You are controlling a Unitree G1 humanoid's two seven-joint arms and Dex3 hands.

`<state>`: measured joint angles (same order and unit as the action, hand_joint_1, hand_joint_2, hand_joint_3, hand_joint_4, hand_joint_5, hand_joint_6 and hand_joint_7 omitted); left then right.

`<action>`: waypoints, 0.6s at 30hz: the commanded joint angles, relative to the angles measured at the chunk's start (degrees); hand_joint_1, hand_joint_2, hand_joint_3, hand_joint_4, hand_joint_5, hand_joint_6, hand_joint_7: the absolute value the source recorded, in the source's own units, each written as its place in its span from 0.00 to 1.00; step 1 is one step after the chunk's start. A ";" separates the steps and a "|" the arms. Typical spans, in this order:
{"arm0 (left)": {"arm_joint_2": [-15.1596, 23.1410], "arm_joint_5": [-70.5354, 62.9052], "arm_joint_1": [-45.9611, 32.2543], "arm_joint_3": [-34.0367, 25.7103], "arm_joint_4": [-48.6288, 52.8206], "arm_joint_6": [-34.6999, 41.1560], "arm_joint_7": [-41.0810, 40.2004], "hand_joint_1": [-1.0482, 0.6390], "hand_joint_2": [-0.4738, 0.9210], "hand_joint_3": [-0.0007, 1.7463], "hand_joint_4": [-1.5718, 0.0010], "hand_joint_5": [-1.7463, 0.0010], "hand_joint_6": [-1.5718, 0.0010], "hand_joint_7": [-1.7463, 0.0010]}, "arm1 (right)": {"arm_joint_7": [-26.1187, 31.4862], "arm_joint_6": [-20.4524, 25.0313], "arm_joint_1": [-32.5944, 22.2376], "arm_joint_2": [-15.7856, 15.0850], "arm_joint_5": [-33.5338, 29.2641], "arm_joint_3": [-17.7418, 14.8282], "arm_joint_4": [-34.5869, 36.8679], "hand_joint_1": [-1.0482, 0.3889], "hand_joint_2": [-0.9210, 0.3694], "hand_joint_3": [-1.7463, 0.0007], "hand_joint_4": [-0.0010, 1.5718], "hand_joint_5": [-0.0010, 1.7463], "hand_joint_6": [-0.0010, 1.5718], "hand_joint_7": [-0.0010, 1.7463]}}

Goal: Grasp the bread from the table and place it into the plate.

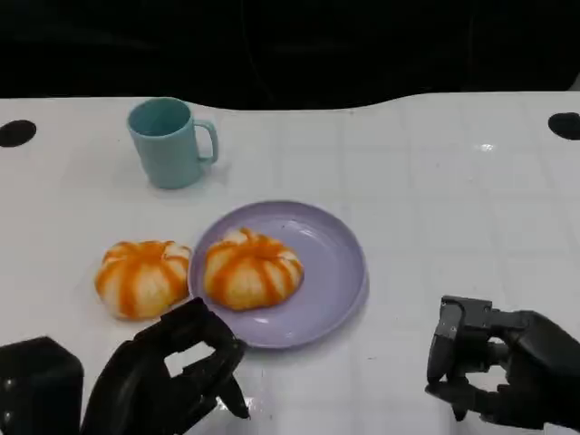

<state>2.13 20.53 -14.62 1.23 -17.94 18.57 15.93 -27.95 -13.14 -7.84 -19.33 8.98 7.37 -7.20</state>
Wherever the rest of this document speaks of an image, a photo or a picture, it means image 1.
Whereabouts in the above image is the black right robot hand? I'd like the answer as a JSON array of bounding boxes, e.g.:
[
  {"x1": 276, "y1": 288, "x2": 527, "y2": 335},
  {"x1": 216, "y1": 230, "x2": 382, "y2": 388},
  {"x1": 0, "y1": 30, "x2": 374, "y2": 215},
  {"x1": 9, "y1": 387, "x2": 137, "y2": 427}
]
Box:
[{"x1": 424, "y1": 295, "x2": 580, "y2": 431}]

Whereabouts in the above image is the pale green mug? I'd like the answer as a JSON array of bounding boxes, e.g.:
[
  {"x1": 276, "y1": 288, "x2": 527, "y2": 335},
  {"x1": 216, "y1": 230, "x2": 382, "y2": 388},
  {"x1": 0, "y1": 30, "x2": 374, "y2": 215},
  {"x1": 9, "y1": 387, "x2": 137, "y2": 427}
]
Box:
[{"x1": 126, "y1": 97, "x2": 220, "y2": 190}]

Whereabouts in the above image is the lilac plate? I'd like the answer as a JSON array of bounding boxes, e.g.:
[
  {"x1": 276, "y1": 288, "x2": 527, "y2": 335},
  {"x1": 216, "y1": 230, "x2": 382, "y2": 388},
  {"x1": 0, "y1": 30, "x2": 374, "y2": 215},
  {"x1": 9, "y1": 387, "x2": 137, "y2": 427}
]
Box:
[{"x1": 188, "y1": 200, "x2": 369, "y2": 350}]

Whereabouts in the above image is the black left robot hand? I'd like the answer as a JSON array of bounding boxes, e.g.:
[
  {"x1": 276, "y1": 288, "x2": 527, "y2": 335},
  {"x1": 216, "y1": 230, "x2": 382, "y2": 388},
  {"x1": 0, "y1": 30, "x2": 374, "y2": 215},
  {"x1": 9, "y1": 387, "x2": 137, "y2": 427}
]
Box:
[{"x1": 79, "y1": 296, "x2": 251, "y2": 435}]

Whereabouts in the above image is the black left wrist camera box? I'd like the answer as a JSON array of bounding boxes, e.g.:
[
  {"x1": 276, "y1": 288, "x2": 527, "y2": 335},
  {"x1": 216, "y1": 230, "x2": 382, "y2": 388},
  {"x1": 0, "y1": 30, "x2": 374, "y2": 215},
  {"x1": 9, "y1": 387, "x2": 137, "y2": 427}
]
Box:
[{"x1": 0, "y1": 335, "x2": 85, "y2": 435}]

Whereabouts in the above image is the black table cable grommet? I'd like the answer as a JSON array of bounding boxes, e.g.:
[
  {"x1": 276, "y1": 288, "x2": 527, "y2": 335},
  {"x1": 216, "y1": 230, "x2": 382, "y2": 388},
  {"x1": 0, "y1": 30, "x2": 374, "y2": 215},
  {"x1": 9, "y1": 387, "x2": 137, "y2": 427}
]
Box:
[
  {"x1": 0, "y1": 120, "x2": 37, "y2": 149},
  {"x1": 547, "y1": 111, "x2": 580, "y2": 140}
]

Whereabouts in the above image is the orange and white bread roll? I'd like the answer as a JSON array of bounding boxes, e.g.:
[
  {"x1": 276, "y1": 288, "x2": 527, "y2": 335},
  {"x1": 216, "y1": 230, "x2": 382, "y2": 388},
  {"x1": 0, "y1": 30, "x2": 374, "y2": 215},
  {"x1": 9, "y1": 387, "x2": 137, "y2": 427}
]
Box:
[
  {"x1": 93, "y1": 239, "x2": 192, "y2": 321},
  {"x1": 202, "y1": 227, "x2": 305, "y2": 312}
]

